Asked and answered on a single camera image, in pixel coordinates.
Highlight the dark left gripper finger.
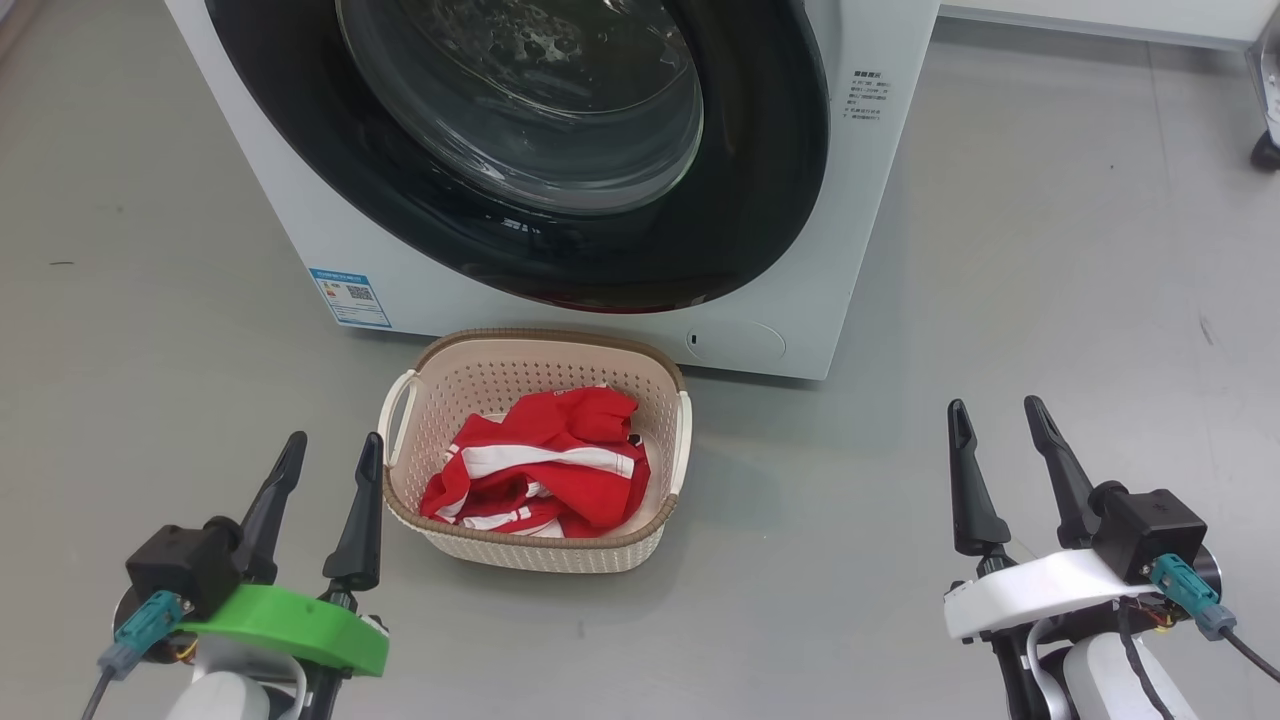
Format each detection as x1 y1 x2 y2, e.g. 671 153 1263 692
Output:
321 432 386 594
231 431 309 587

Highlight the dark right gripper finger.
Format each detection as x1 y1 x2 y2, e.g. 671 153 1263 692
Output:
946 399 1014 559
1022 396 1102 550

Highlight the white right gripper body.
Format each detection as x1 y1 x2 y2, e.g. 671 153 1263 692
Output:
942 548 1151 642

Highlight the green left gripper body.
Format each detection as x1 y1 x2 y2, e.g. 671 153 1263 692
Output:
177 585 392 679

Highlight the red and white garment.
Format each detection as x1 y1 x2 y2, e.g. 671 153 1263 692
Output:
419 386 652 540

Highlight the black glass washing machine door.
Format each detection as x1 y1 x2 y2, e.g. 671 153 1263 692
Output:
205 0 832 315

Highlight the cream perforated laundry basket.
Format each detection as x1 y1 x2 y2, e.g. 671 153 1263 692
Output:
376 328 694 575

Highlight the white front-load washing machine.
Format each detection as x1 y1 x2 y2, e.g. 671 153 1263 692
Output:
165 0 942 382

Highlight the blue energy label sticker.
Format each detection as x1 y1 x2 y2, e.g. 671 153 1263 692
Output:
307 266 394 330

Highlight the round filter access cover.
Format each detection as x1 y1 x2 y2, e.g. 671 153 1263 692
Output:
684 319 787 367

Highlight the printed instruction text decal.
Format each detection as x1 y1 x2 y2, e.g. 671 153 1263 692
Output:
844 67 887 124

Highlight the metal cart leg with caster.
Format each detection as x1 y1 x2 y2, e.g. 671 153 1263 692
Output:
1244 10 1280 172

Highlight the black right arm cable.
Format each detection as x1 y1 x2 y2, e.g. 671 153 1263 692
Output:
1114 600 1177 720

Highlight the teal right camera connector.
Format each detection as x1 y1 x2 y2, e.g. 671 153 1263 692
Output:
1147 552 1239 642

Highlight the teal camera connector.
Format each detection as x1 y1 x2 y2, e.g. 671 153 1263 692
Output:
1147 552 1239 642
96 589 192 682

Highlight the teal left camera connector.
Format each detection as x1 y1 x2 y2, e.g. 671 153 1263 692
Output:
96 589 192 682

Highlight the black left camera cable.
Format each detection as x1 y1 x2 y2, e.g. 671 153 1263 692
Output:
80 665 117 720

